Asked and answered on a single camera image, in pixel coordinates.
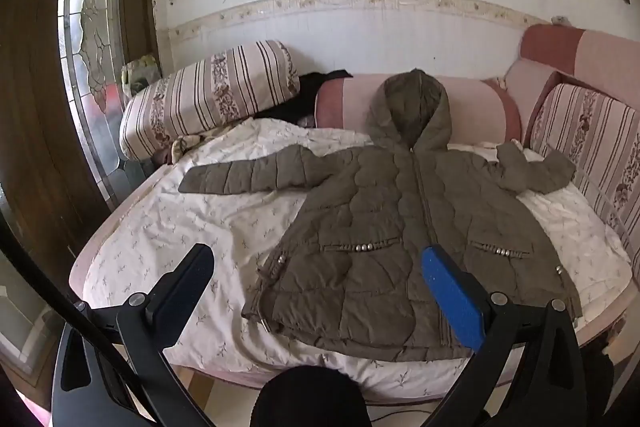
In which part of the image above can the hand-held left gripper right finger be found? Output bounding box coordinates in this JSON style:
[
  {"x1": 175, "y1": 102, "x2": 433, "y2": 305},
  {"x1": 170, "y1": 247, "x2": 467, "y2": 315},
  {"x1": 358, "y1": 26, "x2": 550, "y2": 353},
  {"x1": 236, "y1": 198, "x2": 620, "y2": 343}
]
[{"x1": 421, "y1": 244, "x2": 586, "y2": 427}]

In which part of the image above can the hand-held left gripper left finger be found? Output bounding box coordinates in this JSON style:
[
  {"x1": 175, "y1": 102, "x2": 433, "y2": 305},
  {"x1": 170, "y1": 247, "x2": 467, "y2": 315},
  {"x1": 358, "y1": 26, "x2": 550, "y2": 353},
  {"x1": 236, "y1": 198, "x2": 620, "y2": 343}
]
[{"x1": 50, "y1": 243, "x2": 216, "y2": 427}]

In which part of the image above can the olive hooded puffer jacket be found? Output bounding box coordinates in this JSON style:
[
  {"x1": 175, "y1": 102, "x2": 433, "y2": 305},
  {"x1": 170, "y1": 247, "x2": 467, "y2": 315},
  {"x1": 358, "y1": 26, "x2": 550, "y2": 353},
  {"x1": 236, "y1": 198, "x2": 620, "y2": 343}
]
[{"x1": 178, "y1": 68, "x2": 583, "y2": 363}]

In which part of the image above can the white floral bedsheet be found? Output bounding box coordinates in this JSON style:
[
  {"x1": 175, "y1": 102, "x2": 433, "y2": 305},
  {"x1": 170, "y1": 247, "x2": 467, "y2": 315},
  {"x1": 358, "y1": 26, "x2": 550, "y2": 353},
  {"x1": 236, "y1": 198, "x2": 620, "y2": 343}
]
[{"x1": 80, "y1": 117, "x2": 633, "y2": 403}]

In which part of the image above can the beige crumpled cloth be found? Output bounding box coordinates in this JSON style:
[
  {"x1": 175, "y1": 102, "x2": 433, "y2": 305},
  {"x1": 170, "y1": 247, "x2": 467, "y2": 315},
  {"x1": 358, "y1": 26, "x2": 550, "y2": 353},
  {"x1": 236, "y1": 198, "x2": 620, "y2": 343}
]
[{"x1": 169, "y1": 134, "x2": 202, "y2": 164}]

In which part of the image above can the striped floral pillow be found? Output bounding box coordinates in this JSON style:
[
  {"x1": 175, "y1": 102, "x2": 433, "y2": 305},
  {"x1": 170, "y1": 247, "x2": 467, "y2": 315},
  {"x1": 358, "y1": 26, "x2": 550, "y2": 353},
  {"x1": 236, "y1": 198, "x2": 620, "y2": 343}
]
[{"x1": 119, "y1": 39, "x2": 301, "y2": 162}]

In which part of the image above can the crumpled plastic bag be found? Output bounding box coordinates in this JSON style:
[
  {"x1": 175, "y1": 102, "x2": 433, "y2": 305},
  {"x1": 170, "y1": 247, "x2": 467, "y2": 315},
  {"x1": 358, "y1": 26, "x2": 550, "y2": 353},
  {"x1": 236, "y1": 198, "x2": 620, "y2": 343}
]
[{"x1": 120, "y1": 53, "x2": 161, "y2": 98}]

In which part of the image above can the black cloth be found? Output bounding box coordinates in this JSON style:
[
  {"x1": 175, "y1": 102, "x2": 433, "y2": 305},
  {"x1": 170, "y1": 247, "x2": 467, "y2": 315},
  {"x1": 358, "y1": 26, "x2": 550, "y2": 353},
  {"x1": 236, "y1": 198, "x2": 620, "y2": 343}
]
[{"x1": 255, "y1": 69, "x2": 353, "y2": 128}]

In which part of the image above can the striped floral back cushion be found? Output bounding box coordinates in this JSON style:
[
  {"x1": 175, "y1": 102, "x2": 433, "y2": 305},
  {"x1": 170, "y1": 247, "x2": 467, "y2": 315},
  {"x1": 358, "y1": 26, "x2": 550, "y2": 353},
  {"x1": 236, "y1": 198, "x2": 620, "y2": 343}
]
[{"x1": 530, "y1": 83, "x2": 640, "y2": 253}]

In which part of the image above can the pink bolster cushion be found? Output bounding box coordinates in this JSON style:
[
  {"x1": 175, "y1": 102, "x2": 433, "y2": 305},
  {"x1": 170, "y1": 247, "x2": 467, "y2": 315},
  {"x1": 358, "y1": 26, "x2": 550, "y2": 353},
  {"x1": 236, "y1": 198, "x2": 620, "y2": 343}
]
[{"x1": 314, "y1": 74, "x2": 523, "y2": 142}]

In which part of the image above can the pink red sofa backrest cushion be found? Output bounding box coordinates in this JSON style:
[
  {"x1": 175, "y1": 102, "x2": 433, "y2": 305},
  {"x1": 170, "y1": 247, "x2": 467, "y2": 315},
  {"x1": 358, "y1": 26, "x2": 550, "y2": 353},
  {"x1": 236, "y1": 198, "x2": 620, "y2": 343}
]
[{"x1": 67, "y1": 24, "x2": 640, "y2": 408}]

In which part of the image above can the black cable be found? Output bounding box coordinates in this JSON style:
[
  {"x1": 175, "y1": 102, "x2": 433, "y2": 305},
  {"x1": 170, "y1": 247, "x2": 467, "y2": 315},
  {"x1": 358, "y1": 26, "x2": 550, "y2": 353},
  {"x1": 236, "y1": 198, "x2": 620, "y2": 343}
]
[{"x1": 0, "y1": 207, "x2": 201, "y2": 427}]

